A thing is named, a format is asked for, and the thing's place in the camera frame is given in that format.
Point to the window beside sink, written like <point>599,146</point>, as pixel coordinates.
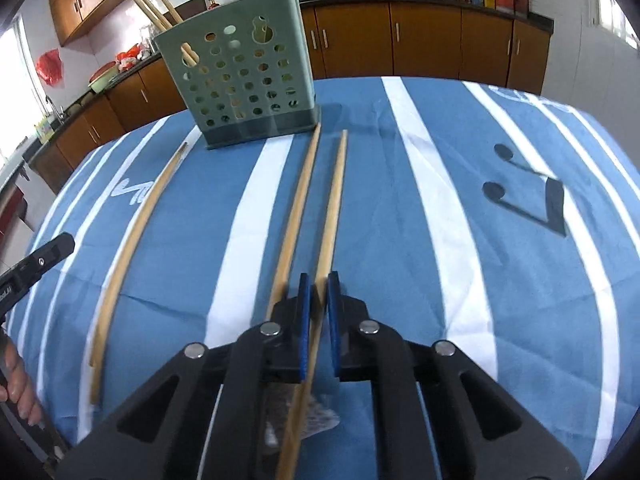
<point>17,95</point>

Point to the blue striped tablecloth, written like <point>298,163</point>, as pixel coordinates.
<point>380,210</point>

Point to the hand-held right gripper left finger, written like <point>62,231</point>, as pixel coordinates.
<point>305,330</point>

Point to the wooden chopstick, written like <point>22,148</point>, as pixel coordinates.
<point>300,210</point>
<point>336,200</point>
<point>135,260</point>

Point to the green perforated utensil holder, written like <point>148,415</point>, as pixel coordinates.
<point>260,127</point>

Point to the clear glass jar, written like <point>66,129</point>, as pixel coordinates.
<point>148,40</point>

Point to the dark wooden cutting board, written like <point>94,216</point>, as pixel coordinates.
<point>192,7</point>

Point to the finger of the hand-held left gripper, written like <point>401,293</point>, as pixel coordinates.
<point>47,255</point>

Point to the barred window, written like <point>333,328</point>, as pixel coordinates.
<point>617,10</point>

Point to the red hanging plastic bag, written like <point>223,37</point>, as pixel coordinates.
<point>50,67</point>

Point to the yellow detergent bottle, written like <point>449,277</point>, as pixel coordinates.
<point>44,131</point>

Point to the green basin with red lid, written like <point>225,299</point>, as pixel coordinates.
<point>104,80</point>

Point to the wooden lower kitchen cabinets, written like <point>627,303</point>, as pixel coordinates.
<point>425,40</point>

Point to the group of wooden chopsticks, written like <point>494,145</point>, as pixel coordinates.
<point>160,12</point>

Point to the red bags on counter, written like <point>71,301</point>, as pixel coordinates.
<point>129,56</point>

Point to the metal faucet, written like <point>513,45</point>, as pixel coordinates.
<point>54,105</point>

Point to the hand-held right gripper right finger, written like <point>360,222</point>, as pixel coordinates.
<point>335,330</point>

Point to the person's left hand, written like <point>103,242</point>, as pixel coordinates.
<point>20,380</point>

